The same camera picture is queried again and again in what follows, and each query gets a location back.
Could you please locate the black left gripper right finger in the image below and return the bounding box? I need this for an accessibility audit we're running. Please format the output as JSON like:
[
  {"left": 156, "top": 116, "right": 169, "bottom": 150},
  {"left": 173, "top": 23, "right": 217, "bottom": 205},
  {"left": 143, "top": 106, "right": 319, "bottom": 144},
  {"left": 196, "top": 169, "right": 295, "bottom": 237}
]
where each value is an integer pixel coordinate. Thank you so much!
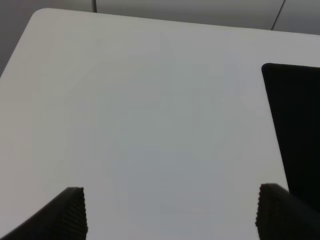
[{"left": 255, "top": 183, "right": 320, "bottom": 240}]

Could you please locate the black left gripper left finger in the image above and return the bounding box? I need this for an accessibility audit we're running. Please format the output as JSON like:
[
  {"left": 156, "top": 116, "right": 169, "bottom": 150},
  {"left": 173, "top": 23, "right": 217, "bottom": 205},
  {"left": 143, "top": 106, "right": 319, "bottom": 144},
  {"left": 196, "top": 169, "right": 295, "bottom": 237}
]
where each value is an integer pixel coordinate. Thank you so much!
[{"left": 2, "top": 187, "right": 88, "bottom": 240}]

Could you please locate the black rectangular mouse pad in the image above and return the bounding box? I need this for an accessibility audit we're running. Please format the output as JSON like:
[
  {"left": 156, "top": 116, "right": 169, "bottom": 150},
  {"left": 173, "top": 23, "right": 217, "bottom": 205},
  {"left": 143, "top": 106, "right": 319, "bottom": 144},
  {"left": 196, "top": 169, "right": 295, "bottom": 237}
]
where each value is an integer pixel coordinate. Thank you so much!
[{"left": 261, "top": 63, "right": 320, "bottom": 211}]

